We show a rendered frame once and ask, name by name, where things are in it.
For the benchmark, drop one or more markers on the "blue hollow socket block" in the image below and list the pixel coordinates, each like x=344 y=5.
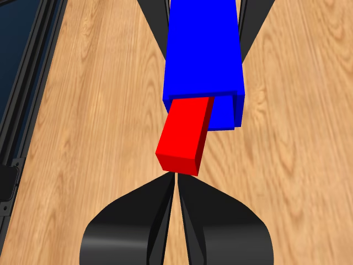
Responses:
x=202 y=49

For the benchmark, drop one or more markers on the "thin red peg bar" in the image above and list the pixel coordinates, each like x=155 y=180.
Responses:
x=183 y=129

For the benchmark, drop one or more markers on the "black frame corner bracket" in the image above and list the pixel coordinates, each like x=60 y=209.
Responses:
x=8 y=182

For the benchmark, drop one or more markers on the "black table frame rail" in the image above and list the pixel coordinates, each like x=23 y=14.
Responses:
x=36 y=55

